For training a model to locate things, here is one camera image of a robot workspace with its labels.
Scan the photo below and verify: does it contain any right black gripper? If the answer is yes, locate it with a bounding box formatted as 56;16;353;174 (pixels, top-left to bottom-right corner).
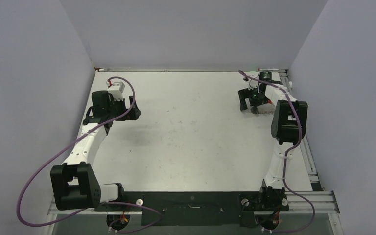
238;86;267;112

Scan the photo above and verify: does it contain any right aluminium rail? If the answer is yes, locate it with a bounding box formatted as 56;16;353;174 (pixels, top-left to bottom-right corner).
279;70;320;184

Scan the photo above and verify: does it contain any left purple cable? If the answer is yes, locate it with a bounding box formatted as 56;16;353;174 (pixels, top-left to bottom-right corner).
16;76;163;234

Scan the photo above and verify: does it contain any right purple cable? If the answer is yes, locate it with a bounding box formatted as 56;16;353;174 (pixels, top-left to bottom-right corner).
238;70;316;234

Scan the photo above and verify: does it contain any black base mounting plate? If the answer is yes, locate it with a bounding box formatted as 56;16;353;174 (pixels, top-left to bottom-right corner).
95;191;289;228

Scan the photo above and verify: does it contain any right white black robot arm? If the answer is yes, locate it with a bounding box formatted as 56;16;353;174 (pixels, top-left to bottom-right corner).
238;71;308;211

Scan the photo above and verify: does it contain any front aluminium rail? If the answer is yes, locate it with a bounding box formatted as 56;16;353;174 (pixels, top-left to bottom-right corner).
47;191;340;215

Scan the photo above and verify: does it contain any back aluminium rail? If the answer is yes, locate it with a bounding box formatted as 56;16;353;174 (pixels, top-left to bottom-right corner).
95;67;287;73

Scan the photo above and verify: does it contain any aluminium rail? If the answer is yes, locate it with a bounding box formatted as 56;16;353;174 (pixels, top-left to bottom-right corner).
95;67;287;73
47;191;340;215
279;70;320;184

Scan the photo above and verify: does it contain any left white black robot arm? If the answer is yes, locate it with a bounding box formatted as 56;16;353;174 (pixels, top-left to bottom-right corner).
50;90;141;211

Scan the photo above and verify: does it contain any purple cable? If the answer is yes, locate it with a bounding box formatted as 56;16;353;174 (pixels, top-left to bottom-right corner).
16;76;163;234
238;70;316;234

